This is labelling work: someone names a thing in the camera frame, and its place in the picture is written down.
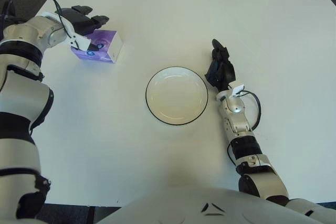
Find grey robot torso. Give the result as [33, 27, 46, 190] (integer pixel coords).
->
[98, 186, 326, 224]

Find purple tissue paper pack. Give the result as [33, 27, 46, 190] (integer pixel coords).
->
[69, 29, 124, 65]

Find white plate with black rim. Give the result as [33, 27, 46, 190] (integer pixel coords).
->
[145, 66, 209, 126]

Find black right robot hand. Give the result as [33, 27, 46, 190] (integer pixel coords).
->
[204, 39, 236, 92]

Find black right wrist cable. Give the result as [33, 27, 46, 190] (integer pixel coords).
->
[240, 90, 261, 130]

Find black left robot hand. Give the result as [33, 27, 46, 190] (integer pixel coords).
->
[54, 5, 110, 51]

